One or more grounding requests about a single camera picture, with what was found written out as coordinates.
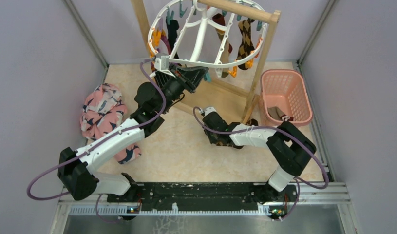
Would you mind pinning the wooden hanger stand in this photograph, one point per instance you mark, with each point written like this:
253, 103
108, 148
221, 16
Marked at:
235, 102

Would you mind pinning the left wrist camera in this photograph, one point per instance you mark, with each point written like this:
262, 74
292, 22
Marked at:
161, 62

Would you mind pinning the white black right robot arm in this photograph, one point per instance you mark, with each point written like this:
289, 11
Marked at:
289, 146

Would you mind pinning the pink laundry basket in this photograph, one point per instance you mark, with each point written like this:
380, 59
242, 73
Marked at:
286, 90

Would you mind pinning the black white striped sock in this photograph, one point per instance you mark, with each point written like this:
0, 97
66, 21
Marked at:
172, 28

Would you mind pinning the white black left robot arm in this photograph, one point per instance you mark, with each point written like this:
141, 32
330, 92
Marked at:
78, 170

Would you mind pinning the maroon purple striped sock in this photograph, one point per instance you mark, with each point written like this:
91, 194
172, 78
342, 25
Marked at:
165, 40

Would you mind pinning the dark sock in basket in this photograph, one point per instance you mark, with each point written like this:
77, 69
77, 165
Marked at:
277, 114

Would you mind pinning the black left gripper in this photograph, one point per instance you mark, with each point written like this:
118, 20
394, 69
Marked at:
190, 78

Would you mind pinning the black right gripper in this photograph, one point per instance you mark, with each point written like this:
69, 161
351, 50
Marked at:
212, 140

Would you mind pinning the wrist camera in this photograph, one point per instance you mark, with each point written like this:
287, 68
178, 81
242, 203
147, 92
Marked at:
161, 62
206, 111

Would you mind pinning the white plastic sock hanger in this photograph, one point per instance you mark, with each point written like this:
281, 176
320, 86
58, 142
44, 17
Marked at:
174, 10

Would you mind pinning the pink navy patterned cloth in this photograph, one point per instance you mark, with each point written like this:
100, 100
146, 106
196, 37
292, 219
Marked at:
103, 111

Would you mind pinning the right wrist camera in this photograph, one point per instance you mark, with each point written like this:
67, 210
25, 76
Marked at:
206, 111

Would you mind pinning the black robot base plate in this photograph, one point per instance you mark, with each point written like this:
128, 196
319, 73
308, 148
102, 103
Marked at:
206, 197

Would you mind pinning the brown argyle sock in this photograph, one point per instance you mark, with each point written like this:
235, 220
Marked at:
246, 46
223, 140

